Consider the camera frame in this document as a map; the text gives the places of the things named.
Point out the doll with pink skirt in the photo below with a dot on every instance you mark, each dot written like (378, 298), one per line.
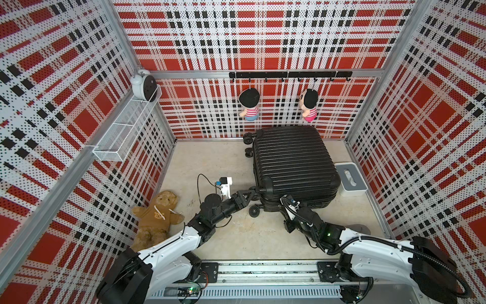
(307, 104)

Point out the doll with blue shorts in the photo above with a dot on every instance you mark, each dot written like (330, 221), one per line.
(249, 99)

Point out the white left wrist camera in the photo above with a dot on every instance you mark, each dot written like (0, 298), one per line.
(224, 184)

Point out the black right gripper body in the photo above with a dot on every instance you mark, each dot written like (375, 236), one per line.
(291, 225)

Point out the black ribbed hard suitcase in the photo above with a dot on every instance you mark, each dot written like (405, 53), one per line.
(294, 161)

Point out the black wall hook rail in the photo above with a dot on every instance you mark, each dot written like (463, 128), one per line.
(292, 74)

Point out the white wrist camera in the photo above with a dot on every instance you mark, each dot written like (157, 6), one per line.
(224, 184)
(292, 212)

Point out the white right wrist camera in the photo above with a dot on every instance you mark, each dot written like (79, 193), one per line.
(292, 212)

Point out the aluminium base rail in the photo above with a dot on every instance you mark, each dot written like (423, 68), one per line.
(273, 279)

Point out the white alarm clock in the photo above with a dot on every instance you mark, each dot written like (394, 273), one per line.
(144, 85)

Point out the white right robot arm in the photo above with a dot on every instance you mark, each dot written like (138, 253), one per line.
(418, 263)

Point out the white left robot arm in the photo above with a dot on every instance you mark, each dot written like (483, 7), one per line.
(135, 276)

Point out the brown teddy bear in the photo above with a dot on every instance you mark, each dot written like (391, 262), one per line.
(155, 220)

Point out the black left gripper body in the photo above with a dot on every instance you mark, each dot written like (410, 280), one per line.
(231, 206)

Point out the white grey tissue box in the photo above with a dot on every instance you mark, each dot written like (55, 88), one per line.
(352, 182)

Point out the green circuit board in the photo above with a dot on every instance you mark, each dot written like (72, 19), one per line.
(189, 292)

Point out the white wire mesh shelf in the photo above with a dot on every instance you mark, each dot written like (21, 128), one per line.
(119, 139)

